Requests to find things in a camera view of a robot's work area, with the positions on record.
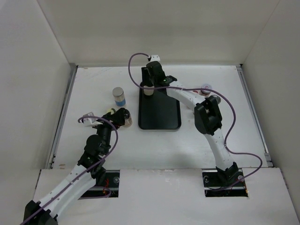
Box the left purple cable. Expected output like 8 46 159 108
22 116 119 225

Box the silver cap blue label jar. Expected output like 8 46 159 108
112 87 126 107

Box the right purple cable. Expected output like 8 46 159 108
128 52 263 192

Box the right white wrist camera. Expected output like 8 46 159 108
148 54 160 62

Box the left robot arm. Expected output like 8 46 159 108
22 107 130 225

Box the black cap brown spice bottle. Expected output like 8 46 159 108
124 109 133 128

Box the red label spice jar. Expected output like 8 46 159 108
199 83 212 97

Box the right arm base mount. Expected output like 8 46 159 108
202 163 248 197

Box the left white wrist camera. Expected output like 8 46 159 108
77 112 101 127

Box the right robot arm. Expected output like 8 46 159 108
144 61 239 188

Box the purple cable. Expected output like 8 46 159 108
128 52 263 192
22 116 119 225

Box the black rectangular tray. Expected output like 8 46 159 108
138 89 181 130

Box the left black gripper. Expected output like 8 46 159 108
92 108 124 154

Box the black cap white powder bottle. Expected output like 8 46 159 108
143 85 155 97

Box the yellow cap spice jar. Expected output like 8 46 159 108
106 108 116 114

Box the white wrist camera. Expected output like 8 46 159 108
148 54 160 62
77 112 101 127

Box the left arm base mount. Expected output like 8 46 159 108
80 168 120 200

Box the grey grinder cap salt jar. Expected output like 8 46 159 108
214 95 221 104

